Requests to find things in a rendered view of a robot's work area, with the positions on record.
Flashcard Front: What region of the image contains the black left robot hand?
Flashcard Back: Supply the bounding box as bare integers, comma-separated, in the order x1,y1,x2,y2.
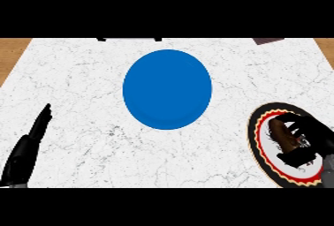
0,102,54,188

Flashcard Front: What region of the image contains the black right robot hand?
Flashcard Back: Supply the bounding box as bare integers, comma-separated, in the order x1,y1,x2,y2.
274,112,334,170

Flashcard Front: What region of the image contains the brown sweet potato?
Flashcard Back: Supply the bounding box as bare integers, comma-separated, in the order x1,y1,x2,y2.
268,117,306,154

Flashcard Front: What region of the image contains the black red patterned plate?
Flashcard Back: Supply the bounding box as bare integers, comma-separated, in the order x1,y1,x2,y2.
247,102,334,189

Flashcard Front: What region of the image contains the blue plate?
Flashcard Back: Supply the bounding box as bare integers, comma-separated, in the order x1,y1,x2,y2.
122,49,215,131

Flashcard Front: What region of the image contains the dark brown flat object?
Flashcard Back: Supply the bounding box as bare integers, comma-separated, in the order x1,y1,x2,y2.
252,37,286,46

